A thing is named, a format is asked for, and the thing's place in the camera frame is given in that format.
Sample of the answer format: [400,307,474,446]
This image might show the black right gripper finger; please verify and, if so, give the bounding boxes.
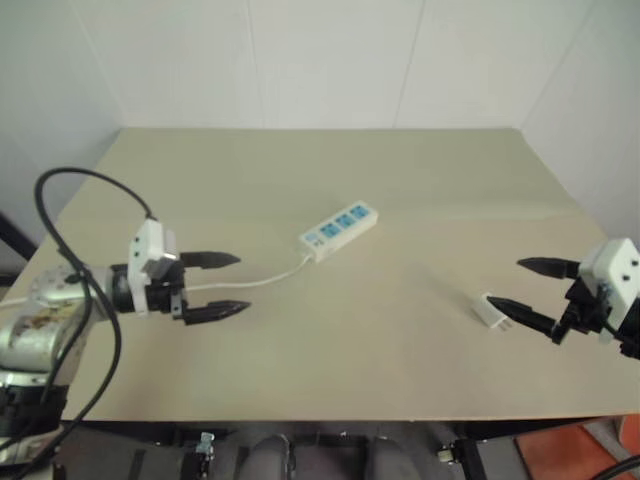
[516,256,584,282]
[486,295,560,340]

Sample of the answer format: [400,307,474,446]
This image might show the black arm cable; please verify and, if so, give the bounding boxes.
[605,449,640,480]
[0,166,154,474]

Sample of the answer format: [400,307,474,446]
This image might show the white power strip with cord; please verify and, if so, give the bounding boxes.
[298,200,380,263]

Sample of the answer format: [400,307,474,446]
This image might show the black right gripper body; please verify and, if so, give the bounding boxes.
[550,276,613,347]

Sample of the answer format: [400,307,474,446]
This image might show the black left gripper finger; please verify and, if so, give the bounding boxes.
[182,299,252,328]
[179,250,242,272]

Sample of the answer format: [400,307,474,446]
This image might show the white plug adapter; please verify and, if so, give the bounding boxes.
[469,293,517,333]

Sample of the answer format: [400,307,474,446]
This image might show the dark grey rounded shape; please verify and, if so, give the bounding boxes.
[245,433,303,480]

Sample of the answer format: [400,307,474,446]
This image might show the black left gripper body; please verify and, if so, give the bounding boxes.
[147,259,190,322]

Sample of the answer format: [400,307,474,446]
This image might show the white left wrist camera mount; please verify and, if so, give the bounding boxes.
[125,218,180,318]

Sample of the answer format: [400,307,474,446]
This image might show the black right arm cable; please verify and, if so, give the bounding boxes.
[605,449,640,480]

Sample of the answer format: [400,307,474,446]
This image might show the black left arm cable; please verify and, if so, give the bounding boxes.
[0,166,154,474]

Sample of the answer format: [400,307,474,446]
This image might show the black table frame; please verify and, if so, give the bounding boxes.
[54,417,524,480]

